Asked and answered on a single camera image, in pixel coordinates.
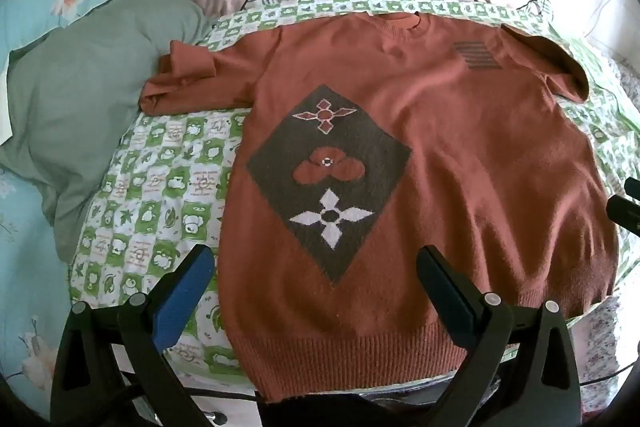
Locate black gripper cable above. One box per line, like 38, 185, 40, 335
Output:
575, 353, 635, 384

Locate green checkered cartoon blanket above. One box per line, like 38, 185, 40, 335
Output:
67, 0, 640, 388

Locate purple floral bedsheet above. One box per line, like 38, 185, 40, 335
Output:
565, 57, 640, 408

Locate white paper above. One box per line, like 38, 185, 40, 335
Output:
0, 57, 14, 144

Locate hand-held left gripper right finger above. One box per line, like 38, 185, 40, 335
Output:
416, 245, 583, 427

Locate grey-green pillow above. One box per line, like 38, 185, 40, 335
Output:
0, 0, 216, 263

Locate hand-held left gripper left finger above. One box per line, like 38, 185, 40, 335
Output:
50, 244, 217, 427

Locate rust orange knit sweater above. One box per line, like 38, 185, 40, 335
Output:
139, 13, 621, 404

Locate dark cloth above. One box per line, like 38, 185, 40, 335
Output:
254, 378, 453, 427

